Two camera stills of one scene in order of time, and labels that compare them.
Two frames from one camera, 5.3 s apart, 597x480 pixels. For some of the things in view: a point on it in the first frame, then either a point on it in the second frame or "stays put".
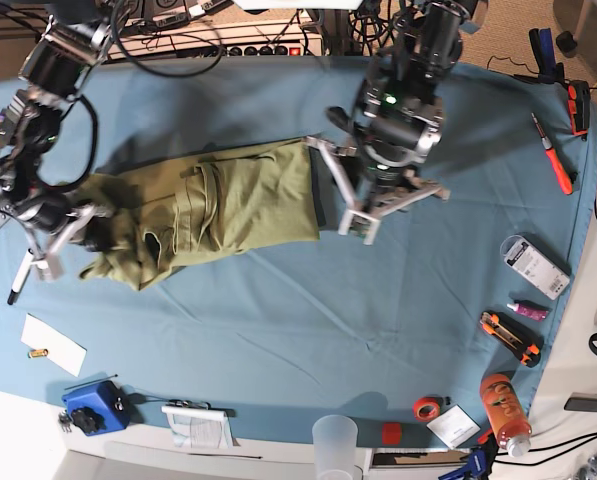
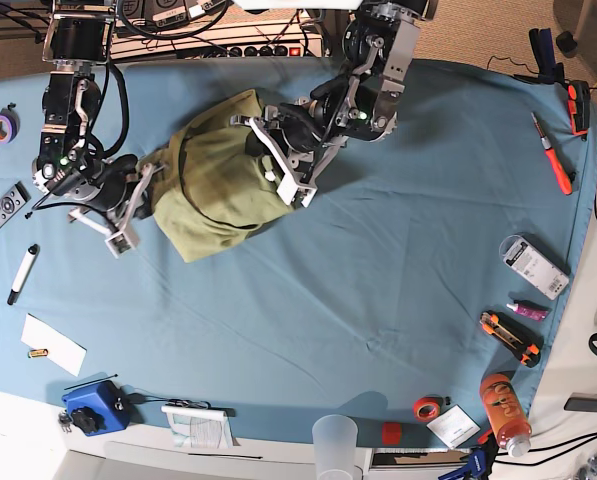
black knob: (88, 420) stays put
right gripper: (376, 171) to (290, 136)
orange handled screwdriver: (560, 173) stays put
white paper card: (61, 349) stays put
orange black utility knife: (525, 346) stays put
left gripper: (47, 220) to (111, 196)
